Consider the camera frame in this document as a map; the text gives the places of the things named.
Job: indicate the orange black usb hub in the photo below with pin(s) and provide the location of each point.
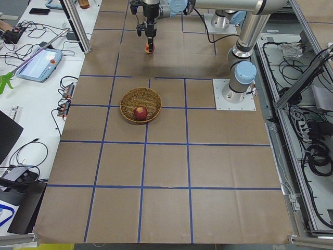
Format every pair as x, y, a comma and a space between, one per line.
68, 91
63, 109

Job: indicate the black laptop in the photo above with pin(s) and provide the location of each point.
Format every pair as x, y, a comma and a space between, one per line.
10, 133

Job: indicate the white power strip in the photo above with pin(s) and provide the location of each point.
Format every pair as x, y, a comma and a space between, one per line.
303, 130

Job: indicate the aluminium frame post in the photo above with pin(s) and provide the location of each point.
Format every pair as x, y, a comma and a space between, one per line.
76, 25

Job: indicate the woven wicker basket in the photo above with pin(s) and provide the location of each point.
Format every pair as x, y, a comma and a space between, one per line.
144, 97

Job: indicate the dark red apple in basket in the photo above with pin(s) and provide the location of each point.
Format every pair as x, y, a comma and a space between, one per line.
140, 113

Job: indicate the black smartphone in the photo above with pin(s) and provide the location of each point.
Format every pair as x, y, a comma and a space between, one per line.
39, 11

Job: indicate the blue teach pendant tablet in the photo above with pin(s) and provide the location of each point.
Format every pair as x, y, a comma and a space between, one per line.
41, 66

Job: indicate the green grabber tool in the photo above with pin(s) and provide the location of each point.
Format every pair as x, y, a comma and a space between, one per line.
5, 79

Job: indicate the red yellow apple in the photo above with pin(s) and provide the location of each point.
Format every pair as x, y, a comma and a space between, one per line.
149, 48

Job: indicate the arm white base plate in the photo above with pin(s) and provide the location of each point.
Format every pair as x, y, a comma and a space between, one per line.
231, 29
234, 106

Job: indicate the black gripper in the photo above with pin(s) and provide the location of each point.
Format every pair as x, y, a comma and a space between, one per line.
150, 16

